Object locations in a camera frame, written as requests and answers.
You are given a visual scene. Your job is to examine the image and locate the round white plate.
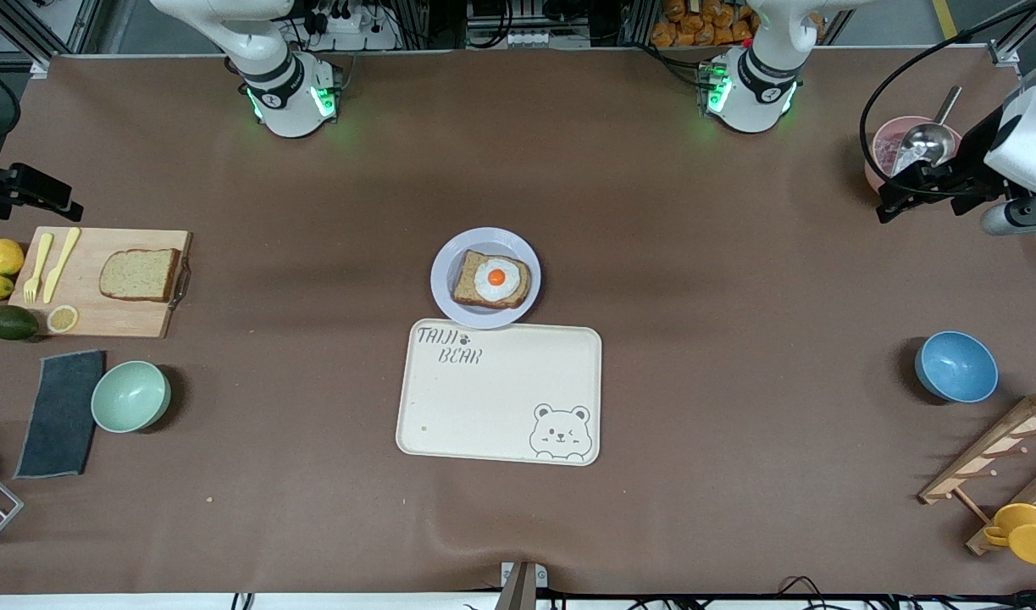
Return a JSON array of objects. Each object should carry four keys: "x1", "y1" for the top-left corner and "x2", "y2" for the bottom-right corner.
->
[{"x1": 430, "y1": 227, "x2": 542, "y2": 330}]

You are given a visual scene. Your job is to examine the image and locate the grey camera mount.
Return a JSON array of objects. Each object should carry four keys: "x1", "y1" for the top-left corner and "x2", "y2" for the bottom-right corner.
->
[{"x1": 494, "y1": 561, "x2": 549, "y2": 610}]

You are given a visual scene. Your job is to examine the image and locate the orange pastries pile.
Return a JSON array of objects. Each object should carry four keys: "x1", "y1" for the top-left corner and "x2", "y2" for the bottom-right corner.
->
[{"x1": 651, "y1": 0, "x2": 760, "y2": 47}]

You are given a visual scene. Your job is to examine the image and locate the metal wire rack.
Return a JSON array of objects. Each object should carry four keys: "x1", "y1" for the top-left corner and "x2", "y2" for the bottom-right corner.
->
[{"x1": 0, "y1": 457, "x2": 25, "y2": 557}]

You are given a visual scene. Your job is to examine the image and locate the aluminium frame profile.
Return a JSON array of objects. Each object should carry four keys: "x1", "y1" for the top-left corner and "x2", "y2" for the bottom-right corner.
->
[{"x1": 988, "y1": 0, "x2": 1036, "y2": 67}]

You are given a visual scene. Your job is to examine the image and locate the plain brown bread slice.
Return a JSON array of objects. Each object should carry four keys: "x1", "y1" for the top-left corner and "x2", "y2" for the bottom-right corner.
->
[{"x1": 99, "y1": 247, "x2": 182, "y2": 302}]

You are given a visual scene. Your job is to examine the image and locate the yellow cup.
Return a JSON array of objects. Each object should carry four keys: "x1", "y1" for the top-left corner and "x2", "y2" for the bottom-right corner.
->
[{"x1": 983, "y1": 503, "x2": 1036, "y2": 566}]

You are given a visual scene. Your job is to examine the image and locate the green avocado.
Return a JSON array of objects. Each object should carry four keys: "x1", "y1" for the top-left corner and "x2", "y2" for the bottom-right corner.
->
[{"x1": 0, "y1": 305, "x2": 41, "y2": 341}]

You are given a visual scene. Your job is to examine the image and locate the wooden peg rack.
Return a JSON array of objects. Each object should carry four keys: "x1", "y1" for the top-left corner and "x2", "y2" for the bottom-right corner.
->
[{"x1": 918, "y1": 390, "x2": 1036, "y2": 557}]

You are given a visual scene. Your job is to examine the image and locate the mint green bowl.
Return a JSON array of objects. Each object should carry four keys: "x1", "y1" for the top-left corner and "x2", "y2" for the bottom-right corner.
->
[{"x1": 91, "y1": 361, "x2": 172, "y2": 434}]

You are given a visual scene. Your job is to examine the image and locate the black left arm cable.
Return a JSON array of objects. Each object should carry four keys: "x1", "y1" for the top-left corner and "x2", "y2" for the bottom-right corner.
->
[{"x1": 859, "y1": 0, "x2": 1036, "y2": 200}]

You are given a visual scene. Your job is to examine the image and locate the blue bowl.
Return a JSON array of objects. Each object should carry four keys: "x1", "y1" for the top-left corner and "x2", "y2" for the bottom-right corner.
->
[{"x1": 914, "y1": 330, "x2": 1000, "y2": 403}]

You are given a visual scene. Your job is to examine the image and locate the cream tray with bear print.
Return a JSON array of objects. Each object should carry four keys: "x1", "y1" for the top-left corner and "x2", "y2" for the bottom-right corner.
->
[{"x1": 396, "y1": 319, "x2": 603, "y2": 467}]

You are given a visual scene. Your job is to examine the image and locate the clear ice cubes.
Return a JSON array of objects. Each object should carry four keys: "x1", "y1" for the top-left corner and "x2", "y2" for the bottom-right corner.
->
[{"x1": 876, "y1": 134, "x2": 910, "y2": 172}]

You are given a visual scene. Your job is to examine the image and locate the black base cable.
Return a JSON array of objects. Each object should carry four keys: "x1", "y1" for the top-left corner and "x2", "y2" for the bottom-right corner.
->
[{"x1": 628, "y1": 38, "x2": 717, "y2": 90}]

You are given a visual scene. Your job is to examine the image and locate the metal scoop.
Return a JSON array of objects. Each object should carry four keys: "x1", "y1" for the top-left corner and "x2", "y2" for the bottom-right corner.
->
[{"x1": 890, "y1": 85, "x2": 964, "y2": 175}]

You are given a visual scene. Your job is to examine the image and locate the yellow plastic knife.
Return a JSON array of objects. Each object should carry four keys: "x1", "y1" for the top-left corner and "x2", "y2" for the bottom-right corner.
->
[{"x1": 43, "y1": 226, "x2": 82, "y2": 304}]

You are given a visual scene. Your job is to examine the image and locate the white power strip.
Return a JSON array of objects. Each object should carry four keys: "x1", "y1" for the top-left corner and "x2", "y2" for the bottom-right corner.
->
[
  {"x1": 302, "y1": 0, "x2": 400, "y2": 52},
  {"x1": 465, "y1": 24, "x2": 590, "y2": 49}
]

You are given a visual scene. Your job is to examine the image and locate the wooden cutting board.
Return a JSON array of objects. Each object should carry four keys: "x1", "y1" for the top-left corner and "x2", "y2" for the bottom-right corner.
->
[{"x1": 8, "y1": 226, "x2": 193, "y2": 339}]

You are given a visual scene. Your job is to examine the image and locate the fried egg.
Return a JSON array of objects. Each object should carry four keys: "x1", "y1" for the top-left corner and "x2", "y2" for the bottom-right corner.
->
[{"x1": 474, "y1": 257, "x2": 521, "y2": 303}]

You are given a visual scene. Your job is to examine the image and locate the pink bowl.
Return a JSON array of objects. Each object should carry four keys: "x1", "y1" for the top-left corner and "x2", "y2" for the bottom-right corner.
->
[{"x1": 864, "y1": 115, "x2": 964, "y2": 196}]

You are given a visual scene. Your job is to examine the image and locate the dark grey cloth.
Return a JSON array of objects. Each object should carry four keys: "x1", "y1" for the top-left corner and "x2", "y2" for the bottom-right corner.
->
[{"x1": 14, "y1": 349, "x2": 106, "y2": 480}]

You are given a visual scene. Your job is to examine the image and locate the yellow plastic fork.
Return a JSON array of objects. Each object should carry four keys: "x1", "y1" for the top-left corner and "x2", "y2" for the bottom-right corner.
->
[{"x1": 24, "y1": 232, "x2": 54, "y2": 304}]

